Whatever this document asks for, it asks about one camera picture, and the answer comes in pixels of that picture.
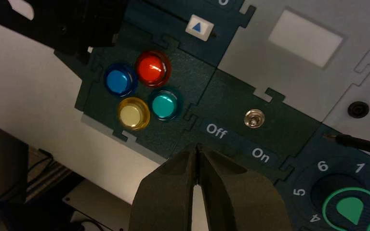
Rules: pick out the red round push button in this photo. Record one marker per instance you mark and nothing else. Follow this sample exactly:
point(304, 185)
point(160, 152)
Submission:
point(152, 68)

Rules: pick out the metal toggle switch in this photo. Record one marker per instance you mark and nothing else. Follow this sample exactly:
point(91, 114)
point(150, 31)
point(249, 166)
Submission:
point(254, 118)

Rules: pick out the grey and dark teal control box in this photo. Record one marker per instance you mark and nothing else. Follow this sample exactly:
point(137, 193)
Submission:
point(261, 79)

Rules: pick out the white metal mounting plate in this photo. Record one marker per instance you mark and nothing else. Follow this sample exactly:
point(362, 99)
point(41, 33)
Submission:
point(102, 204)

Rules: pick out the dark green rotary knob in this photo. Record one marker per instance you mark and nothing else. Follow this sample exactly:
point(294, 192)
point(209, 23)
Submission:
point(349, 209)

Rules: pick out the teal round push button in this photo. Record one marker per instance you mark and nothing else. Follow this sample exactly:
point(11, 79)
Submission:
point(164, 104)

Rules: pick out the blue round push button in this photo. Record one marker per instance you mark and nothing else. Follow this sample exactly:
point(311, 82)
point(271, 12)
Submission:
point(118, 80)

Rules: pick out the white rectangular display window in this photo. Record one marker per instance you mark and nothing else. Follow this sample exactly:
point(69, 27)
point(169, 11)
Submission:
point(304, 38)

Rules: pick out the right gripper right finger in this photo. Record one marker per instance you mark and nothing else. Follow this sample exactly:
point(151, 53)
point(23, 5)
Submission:
point(242, 204)

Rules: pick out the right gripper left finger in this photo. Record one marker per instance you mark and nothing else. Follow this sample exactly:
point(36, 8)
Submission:
point(162, 204)

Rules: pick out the white slider knob blue triangle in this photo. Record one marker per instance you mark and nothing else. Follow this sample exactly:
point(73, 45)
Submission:
point(199, 27)

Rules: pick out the yellow round push button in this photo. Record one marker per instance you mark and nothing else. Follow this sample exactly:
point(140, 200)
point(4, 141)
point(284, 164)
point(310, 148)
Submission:
point(132, 114)

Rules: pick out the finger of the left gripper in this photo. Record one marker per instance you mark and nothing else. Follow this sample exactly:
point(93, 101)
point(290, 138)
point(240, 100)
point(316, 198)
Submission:
point(76, 22)

